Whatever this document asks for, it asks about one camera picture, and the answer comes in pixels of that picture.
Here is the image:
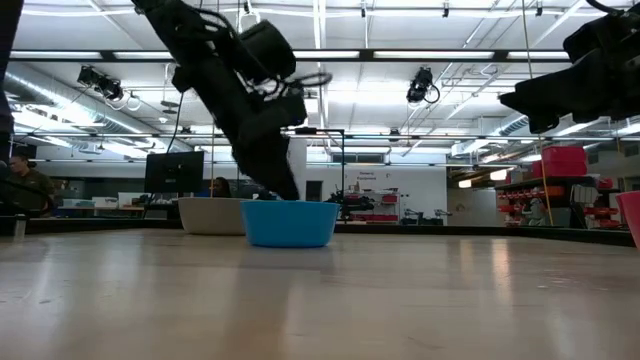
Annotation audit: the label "black ceiling camera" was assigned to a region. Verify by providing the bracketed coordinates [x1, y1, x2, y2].
[405, 66, 442, 107]
[76, 64, 125, 102]

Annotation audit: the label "dark shelf with red bins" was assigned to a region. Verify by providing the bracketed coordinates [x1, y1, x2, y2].
[493, 174, 624, 230]

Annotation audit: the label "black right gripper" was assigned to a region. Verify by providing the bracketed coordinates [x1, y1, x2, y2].
[498, 44, 640, 135]

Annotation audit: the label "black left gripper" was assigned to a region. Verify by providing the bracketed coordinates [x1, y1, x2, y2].
[172, 49, 309, 201]

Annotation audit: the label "yellow pole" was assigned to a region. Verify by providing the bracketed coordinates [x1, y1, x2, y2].
[521, 0, 555, 227]

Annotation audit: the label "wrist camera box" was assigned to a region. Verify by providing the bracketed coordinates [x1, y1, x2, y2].
[238, 19, 297, 81]
[563, 0, 640, 64]

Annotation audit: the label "red plastic bowl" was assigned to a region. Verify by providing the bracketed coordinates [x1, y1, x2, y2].
[615, 190, 640, 250]

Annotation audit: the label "blue plastic bowl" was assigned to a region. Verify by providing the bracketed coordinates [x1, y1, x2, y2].
[240, 199, 341, 249]

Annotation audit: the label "black metal frame stand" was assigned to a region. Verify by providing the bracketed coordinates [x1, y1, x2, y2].
[282, 127, 347, 221]

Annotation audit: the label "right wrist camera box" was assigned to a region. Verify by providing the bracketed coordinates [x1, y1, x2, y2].
[563, 0, 640, 64]

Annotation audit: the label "stacked red storage bins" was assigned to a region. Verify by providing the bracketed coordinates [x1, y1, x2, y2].
[531, 145, 589, 179]

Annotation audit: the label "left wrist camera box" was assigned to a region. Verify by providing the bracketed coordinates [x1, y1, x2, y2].
[238, 19, 297, 81]

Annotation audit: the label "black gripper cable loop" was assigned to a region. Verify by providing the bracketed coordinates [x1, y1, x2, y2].
[287, 71, 334, 90]

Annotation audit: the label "person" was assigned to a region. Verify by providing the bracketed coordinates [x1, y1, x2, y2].
[212, 176, 233, 199]
[6, 154, 57, 217]

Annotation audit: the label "white rack with red bins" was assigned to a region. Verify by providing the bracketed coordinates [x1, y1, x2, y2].
[343, 188, 402, 223]

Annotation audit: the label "black computer monitor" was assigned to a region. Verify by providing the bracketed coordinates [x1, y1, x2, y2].
[144, 150, 205, 195]

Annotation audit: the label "white plastic bowl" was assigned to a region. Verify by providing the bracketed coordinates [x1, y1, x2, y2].
[177, 196, 247, 237]

